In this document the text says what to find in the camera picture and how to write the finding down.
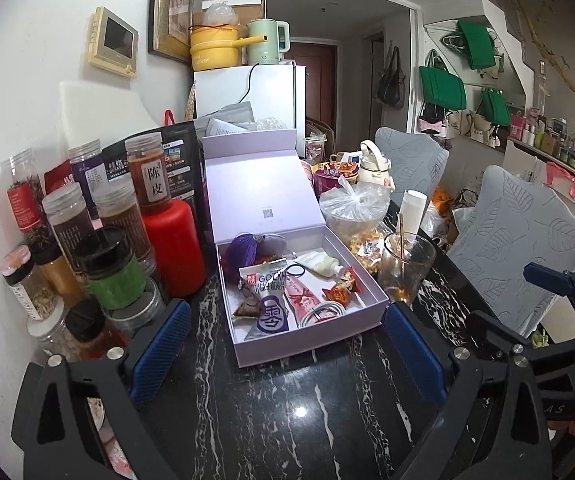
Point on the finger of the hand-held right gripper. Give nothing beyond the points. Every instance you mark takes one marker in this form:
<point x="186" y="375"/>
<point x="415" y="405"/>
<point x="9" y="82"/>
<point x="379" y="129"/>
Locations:
<point x="550" y="277"/>
<point x="492" y="327"/>

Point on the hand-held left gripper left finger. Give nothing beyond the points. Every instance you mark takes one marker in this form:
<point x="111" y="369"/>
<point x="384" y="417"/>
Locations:
<point x="162" y="350"/>

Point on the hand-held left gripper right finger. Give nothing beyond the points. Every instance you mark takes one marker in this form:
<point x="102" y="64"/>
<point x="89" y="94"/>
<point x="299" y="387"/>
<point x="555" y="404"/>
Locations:
<point x="412" y="355"/>

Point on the small red snack packet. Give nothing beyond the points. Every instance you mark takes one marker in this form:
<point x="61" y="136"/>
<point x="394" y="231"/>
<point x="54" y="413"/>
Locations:
<point x="342" y="287"/>

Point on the purple sachet packet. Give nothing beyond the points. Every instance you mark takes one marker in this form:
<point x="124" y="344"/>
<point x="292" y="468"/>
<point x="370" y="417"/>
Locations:
<point x="267" y="310"/>

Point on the pink packet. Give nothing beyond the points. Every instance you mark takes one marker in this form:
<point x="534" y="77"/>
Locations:
<point x="300" y="300"/>

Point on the purple tassel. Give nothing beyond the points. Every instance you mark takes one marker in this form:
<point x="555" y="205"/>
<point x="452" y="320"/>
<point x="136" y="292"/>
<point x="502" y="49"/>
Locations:
<point x="241" y="252"/>

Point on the cream lotion tube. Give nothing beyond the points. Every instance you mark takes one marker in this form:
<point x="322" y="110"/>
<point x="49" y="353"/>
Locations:
<point x="317" y="264"/>

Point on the grey purple sachet pouch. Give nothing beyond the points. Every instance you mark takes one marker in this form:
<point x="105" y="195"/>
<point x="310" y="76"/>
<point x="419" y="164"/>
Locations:
<point x="272" y="242"/>

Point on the lavender gift box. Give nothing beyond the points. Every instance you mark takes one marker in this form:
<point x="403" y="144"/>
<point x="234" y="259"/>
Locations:
<point x="257" y="180"/>

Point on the large grey leaf-pattern chair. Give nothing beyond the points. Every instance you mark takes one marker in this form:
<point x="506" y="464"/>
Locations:
<point x="517" y="250"/>

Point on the clear glass cup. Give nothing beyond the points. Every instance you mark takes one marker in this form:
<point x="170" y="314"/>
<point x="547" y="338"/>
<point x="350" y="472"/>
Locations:
<point x="407" y="270"/>

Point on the pink plastic bag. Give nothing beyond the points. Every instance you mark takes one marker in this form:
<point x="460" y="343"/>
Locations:
<point x="567" y="180"/>

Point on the red cylinder container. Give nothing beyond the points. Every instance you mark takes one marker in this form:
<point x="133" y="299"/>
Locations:
<point x="177" y="245"/>

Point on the waffle snack bag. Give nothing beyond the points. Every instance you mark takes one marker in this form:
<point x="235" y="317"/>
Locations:
<point x="367" y="250"/>

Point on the thin stick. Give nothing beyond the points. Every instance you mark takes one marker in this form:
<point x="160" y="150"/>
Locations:
<point x="402" y="225"/>

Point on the group of plastic spice jars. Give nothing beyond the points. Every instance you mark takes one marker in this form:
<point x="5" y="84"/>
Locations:
<point x="92" y="240"/>

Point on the row of bottles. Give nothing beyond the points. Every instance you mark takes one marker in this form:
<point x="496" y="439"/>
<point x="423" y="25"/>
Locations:
<point x="557" y="142"/>

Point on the white paper towel roll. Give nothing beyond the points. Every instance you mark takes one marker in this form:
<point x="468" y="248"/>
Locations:
<point x="412" y="212"/>

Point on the clear plastic bag with bowl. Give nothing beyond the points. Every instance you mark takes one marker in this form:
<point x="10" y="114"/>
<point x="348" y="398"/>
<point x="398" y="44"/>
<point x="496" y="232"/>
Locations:
<point x="355" y="207"/>

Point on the green tote bag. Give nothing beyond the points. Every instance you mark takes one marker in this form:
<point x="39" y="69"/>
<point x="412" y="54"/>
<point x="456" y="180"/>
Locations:
<point x="495" y="110"/>
<point x="442" y="82"/>

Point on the small grey leaf-pattern chair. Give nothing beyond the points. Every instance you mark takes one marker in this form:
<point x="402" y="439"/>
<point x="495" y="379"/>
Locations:
<point x="412" y="165"/>

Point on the black printed bag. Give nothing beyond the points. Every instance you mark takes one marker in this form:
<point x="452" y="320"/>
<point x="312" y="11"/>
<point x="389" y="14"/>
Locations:
<point x="182" y="160"/>

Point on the purple noodle cup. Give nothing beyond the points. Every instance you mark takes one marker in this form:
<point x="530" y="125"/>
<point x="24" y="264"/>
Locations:
<point x="331" y="180"/>

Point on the bamboo pole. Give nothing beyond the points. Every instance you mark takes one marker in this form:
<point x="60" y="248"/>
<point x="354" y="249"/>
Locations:
<point x="557" y="65"/>

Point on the grey plastic bag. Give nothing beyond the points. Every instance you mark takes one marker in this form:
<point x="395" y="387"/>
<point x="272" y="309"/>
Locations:
<point x="227" y="117"/>

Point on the black handbag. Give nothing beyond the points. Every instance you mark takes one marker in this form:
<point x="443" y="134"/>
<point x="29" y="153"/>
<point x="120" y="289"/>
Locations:
<point x="391" y="85"/>

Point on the white fridge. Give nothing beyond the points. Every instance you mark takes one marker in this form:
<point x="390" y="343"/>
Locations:
<point x="267" y="95"/>

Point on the brown door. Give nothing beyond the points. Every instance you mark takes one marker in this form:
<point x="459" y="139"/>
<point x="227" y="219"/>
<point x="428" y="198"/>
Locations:
<point x="317" y="85"/>

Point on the yellow cooking pot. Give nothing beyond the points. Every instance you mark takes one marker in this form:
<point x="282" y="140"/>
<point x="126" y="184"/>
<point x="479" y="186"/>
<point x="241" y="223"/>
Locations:
<point x="212" y="50"/>

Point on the light green kettle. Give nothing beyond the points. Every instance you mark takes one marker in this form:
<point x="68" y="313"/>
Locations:
<point x="265" y="42"/>

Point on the small clear plastic bag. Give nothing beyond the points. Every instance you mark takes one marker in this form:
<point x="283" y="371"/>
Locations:
<point x="220" y="15"/>

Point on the framed picture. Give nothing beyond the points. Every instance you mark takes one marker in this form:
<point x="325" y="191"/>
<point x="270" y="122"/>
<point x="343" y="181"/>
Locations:
<point x="170" y="10"/>

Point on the cardboard box with pink print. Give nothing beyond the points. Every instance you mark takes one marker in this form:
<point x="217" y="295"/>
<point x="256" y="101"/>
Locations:
<point x="247" y="7"/>

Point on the wall intercom panel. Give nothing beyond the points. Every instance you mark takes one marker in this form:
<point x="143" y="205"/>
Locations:
<point x="112" y="42"/>

